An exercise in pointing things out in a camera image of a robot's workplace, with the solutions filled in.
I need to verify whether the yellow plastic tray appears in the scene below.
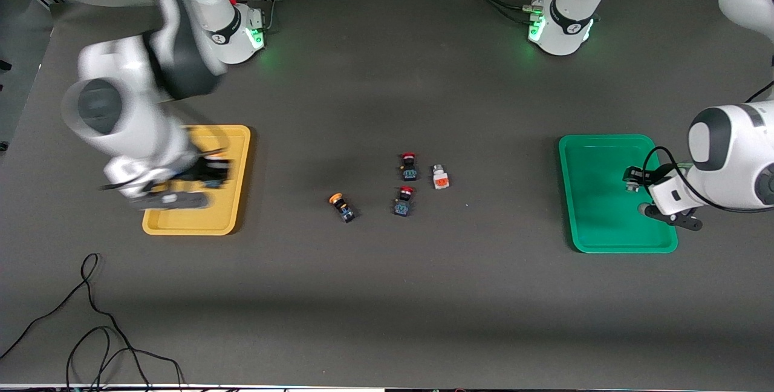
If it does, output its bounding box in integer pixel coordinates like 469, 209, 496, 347
142, 125, 252, 237

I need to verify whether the green plastic tray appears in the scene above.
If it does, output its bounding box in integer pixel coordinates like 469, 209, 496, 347
558, 134, 679, 255

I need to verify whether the red push button black body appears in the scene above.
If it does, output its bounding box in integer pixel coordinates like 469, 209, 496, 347
393, 186, 417, 218
399, 152, 420, 181

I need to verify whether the thin black loose cable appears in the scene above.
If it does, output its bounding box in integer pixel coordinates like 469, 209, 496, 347
0, 252, 185, 392

